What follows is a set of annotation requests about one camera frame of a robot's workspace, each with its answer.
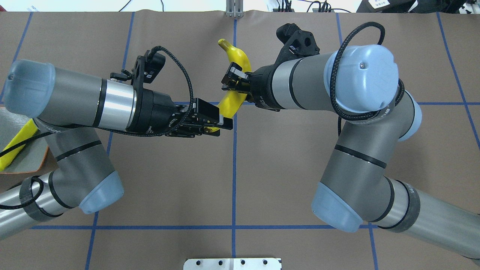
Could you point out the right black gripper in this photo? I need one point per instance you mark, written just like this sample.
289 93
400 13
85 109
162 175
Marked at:
261 85

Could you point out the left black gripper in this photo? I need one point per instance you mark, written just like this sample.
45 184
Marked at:
154 111

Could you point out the yellow banana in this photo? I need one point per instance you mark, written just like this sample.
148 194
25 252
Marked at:
232 100
25 135

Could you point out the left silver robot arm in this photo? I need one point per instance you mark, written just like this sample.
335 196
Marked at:
67 107

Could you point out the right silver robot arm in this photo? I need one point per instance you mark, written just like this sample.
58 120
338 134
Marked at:
361 85

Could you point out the blue square ceramic plate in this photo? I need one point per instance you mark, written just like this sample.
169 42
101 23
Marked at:
33 154

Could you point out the brown paper table mat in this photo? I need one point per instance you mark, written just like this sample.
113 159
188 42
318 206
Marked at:
248 192

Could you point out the aluminium frame post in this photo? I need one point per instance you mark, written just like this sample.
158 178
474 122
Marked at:
235 9

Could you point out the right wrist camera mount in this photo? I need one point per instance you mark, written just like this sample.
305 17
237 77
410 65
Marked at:
297 43

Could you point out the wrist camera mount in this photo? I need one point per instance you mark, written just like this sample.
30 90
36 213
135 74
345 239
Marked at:
145 70
297 43

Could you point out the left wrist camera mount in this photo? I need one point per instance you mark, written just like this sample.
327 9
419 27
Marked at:
145 70

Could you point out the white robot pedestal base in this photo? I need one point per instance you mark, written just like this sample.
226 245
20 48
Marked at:
233 264

